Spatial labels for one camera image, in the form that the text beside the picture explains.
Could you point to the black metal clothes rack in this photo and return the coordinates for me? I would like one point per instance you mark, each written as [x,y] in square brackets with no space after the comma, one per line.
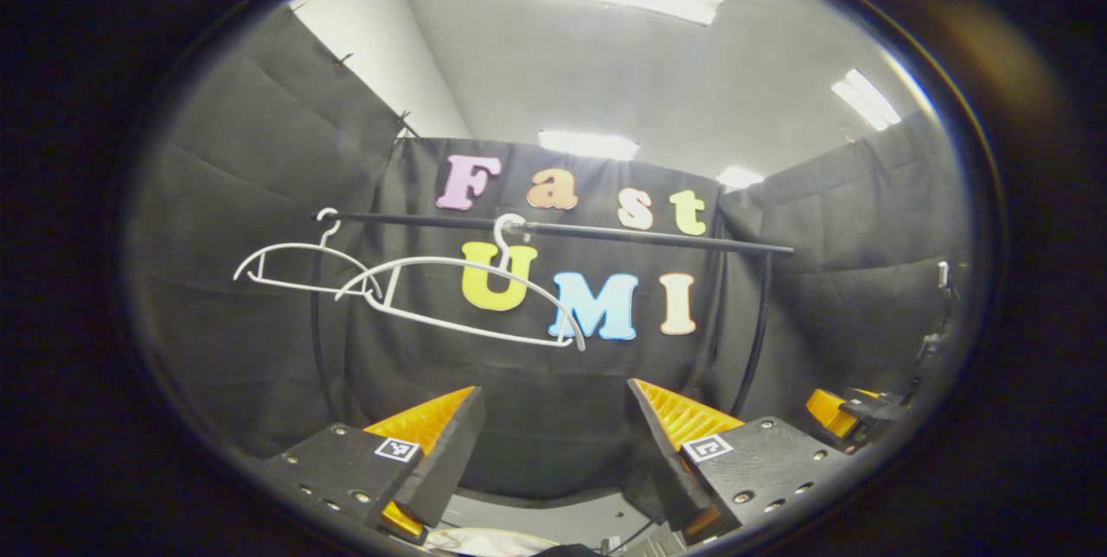
[657,237]

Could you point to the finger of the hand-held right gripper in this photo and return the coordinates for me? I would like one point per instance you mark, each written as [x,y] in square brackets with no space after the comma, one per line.
[865,408]

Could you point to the beige laundry hamper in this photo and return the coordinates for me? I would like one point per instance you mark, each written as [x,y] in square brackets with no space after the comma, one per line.
[484,543]

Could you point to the white plastic hanger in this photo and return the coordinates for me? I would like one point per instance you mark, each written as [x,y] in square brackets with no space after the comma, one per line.
[303,285]
[500,256]

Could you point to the black backdrop cloth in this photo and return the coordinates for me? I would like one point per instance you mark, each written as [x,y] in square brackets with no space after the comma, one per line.
[259,194]

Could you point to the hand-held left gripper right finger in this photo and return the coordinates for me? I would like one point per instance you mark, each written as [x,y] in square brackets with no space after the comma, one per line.
[666,462]

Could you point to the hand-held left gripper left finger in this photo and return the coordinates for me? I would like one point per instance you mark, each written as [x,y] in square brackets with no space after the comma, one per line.
[450,453]

